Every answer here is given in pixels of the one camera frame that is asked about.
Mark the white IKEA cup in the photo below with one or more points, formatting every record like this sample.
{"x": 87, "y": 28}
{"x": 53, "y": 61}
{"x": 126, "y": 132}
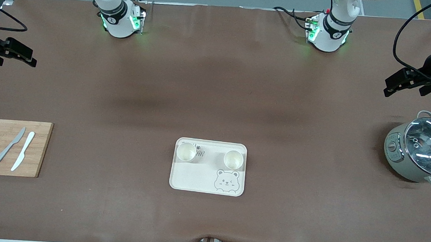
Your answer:
{"x": 186, "y": 152}
{"x": 233, "y": 160}

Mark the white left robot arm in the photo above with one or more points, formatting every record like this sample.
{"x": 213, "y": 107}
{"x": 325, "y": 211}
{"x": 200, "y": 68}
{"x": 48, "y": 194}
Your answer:
{"x": 328, "y": 33}

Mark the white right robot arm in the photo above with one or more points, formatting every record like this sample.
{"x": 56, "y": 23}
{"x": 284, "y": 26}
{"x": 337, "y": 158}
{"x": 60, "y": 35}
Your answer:
{"x": 115, "y": 21}

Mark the white tray with bear print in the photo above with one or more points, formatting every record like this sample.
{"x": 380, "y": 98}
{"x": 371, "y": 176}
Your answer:
{"x": 203, "y": 177}

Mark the grey-green electric cooking pot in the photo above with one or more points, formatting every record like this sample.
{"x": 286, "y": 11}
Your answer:
{"x": 393, "y": 158}

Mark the grey plastic knife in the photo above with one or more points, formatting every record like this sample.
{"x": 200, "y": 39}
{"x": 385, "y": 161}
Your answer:
{"x": 9, "y": 145}

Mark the white plastic knife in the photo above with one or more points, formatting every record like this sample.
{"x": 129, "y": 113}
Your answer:
{"x": 25, "y": 148}

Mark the bamboo cutting board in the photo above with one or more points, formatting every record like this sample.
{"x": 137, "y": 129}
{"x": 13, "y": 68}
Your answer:
{"x": 40, "y": 149}

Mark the brown table mat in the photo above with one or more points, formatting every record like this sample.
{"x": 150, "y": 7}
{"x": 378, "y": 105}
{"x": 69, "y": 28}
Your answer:
{"x": 278, "y": 103}

